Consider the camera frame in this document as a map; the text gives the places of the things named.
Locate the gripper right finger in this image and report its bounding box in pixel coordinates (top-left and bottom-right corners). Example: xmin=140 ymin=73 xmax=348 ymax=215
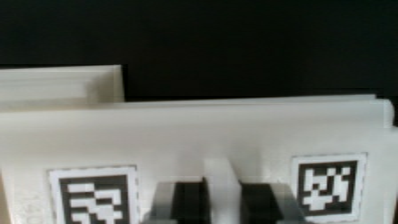
xmin=240 ymin=183 xmax=307 ymax=224

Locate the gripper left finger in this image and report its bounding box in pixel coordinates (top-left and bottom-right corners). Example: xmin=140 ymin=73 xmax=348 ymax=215
xmin=142 ymin=179 xmax=211 ymax=224

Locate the white cabinet body box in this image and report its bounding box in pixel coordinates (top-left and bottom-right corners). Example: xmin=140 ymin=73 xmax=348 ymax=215
xmin=0 ymin=65 xmax=124 ymax=111

